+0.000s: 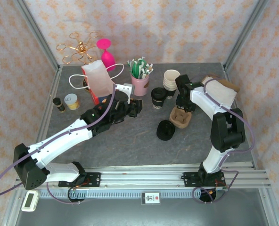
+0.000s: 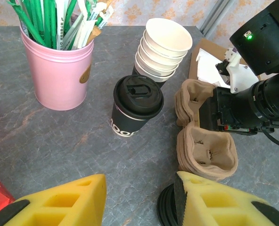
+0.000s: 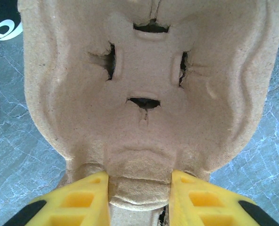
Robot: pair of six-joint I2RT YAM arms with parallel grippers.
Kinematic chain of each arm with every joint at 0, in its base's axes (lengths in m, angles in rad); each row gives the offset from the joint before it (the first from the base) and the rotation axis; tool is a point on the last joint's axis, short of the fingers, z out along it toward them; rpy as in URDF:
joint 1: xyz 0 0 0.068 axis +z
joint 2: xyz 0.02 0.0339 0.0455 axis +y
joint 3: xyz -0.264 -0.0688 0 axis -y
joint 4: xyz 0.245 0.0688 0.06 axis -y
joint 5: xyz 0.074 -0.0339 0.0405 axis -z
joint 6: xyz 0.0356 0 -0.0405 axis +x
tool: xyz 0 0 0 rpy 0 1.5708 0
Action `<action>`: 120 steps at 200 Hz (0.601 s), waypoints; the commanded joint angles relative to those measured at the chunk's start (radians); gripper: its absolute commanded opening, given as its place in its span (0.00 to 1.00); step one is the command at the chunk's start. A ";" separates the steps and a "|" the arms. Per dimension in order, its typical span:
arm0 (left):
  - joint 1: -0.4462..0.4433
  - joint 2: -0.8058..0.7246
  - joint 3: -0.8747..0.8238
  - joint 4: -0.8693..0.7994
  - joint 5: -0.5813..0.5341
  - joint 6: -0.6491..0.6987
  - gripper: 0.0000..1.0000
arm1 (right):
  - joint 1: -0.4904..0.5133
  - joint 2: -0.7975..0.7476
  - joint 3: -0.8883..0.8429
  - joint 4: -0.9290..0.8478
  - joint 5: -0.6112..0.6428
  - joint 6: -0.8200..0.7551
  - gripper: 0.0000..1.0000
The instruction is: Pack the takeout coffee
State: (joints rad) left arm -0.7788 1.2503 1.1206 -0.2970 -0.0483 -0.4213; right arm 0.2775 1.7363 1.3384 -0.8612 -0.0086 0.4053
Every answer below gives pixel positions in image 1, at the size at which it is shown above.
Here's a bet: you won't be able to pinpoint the brown pulp cup carrier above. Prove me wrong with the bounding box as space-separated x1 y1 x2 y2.
169 105 193 129

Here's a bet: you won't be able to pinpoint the black sleeved paper cup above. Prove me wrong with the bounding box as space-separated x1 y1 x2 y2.
151 94 167 110

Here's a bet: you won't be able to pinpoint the black cup lid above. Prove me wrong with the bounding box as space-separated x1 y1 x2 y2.
150 87 168 102

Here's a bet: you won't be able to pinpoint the red paper bag white handles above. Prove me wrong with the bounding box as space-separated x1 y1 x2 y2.
68 60 125 106

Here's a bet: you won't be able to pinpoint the green white straws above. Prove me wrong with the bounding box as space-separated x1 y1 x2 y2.
127 56 154 80

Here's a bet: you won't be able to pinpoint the pink straw holder cup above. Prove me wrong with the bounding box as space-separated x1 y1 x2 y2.
130 72 150 97

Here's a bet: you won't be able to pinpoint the stack of paper cups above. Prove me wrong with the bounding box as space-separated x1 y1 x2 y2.
163 69 181 99

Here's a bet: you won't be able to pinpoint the yellow tin can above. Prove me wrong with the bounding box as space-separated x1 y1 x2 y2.
64 93 81 111

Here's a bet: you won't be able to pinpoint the stack of white napkins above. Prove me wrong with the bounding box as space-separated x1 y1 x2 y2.
202 75 238 109

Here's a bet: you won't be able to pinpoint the stack of black lids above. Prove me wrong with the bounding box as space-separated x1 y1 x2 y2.
156 120 176 142

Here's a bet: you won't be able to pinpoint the small black bottle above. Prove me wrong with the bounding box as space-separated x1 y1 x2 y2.
52 97 66 113

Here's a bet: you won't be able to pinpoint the pink wine glass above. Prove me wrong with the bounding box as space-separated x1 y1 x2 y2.
96 38 116 72

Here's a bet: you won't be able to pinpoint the white number label card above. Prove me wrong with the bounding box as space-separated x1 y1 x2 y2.
141 192 161 205

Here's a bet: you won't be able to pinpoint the white digital timer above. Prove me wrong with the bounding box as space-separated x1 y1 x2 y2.
21 190 39 212

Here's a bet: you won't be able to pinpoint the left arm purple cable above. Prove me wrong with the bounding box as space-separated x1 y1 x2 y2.
0 84 115 206

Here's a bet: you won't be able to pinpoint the gold wire glass rack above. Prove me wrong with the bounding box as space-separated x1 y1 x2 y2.
56 32 100 91

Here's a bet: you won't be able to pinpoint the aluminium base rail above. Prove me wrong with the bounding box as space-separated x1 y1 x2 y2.
14 161 271 189

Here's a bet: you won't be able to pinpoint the grey slotted cable duct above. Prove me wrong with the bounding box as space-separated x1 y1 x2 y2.
39 190 222 199

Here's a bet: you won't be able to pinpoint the aluminium frame post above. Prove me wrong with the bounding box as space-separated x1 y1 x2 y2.
223 0 270 71
13 0 61 73

